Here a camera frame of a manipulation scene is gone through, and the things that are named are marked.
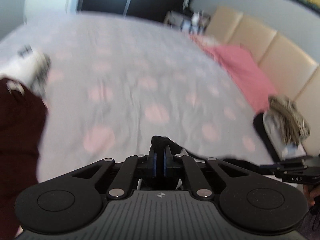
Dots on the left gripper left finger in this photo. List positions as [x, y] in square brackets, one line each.
[134, 168]

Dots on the floral pink pillow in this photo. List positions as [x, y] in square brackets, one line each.
[204, 41]

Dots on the black folded garment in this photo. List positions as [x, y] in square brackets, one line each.
[269, 132]

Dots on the white knit garment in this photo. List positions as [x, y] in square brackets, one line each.
[26, 66]

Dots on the maroon sweater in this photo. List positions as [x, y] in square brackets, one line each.
[23, 116]

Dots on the grey black raglan shirt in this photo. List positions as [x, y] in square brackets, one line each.
[160, 143]

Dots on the pink dotted bed sheet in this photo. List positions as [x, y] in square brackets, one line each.
[116, 82]

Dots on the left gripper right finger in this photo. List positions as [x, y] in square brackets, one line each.
[183, 167]

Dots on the beige padded headboard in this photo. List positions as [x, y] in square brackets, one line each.
[291, 70]

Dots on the grey checked garment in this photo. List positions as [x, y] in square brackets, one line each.
[38, 87]

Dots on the striped olive folded garment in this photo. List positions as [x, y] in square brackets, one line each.
[293, 126]

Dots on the white bedside table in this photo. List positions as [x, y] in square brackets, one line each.
[194, 24]

